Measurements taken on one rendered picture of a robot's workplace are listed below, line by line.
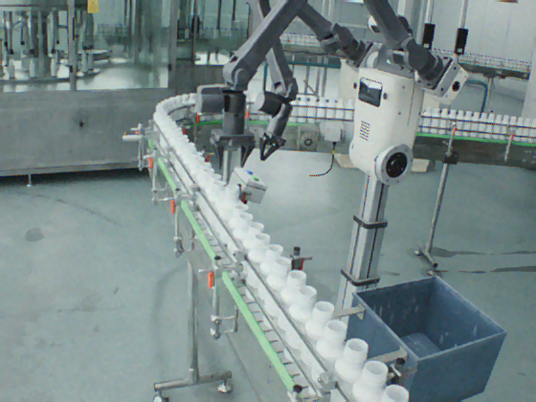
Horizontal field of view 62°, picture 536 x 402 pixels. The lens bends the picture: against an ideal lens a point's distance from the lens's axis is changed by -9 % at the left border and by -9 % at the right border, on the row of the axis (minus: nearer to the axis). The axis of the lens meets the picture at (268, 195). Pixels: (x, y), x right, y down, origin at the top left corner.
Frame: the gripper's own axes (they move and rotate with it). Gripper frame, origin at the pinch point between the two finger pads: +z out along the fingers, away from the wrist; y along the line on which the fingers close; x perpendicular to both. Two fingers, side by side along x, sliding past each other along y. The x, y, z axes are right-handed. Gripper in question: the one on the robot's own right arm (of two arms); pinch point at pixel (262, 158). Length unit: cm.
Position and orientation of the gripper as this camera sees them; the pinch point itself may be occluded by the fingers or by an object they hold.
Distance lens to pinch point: 163.2
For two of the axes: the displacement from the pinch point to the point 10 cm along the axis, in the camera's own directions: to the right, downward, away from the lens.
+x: 8.4, 2.5, 4.8
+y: 3.7, 3.7, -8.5
